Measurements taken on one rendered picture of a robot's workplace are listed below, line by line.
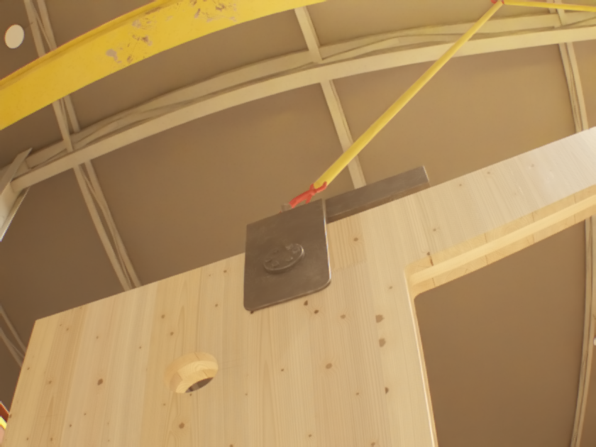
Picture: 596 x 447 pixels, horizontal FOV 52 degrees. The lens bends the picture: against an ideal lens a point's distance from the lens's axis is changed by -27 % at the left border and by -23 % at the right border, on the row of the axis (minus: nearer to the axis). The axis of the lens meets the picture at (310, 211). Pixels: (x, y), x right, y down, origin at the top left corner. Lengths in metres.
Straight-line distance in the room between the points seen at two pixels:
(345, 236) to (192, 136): 8.79
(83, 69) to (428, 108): 6.35
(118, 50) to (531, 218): 3.78
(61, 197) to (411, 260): 10.17
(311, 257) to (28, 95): 3.90
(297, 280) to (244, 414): 0.44
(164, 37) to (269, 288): 3.33
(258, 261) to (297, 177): 8.87
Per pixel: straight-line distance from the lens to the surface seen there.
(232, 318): 1.73
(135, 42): 4.95
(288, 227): 1.94
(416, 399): 1.31
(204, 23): 4.82
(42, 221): 12.01
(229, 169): 10.72
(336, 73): 9.08
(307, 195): 2.15
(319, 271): 1.73
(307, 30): 9.30
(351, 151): 2.26
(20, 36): 9.35
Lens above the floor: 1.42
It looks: 60 degrees up
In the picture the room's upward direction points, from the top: straight up
